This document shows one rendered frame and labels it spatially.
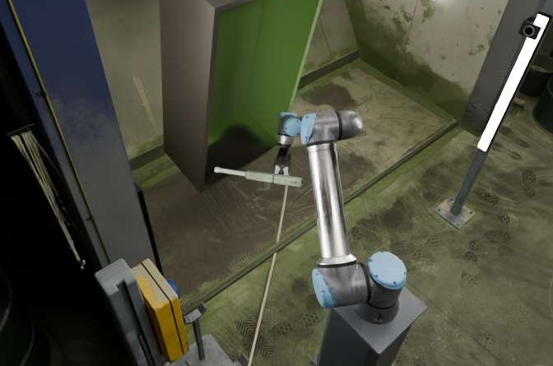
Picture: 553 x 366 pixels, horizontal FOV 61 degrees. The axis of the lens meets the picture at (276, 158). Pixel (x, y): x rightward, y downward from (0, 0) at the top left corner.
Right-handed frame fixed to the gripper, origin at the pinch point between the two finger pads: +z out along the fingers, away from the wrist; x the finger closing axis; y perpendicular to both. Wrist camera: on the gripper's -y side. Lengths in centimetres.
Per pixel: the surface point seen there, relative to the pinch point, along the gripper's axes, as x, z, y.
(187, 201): 64, 33, 34
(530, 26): -108, -90, -8
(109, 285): 4, -22, -174
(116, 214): 34, -12, -117
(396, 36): -59, -91, 161
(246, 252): 17, 50, 10
